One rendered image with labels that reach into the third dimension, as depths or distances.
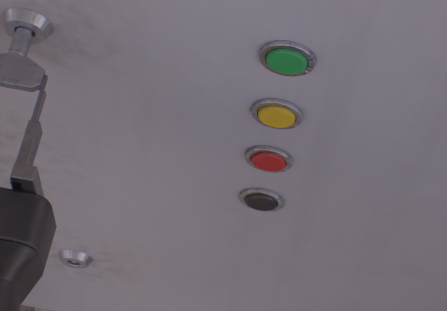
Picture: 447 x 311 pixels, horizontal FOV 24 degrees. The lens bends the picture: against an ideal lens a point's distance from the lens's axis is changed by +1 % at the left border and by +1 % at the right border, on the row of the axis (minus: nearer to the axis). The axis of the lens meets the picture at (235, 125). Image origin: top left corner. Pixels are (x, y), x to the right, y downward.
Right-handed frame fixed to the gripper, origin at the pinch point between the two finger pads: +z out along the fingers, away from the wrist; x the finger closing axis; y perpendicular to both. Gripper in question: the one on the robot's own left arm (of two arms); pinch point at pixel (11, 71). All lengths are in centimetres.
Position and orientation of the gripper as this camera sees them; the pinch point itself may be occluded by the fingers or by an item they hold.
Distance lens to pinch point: 56.7
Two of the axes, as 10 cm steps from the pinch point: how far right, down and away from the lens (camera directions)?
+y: -0.6, 4.8, 8.7
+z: 1.7, -8.6, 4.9
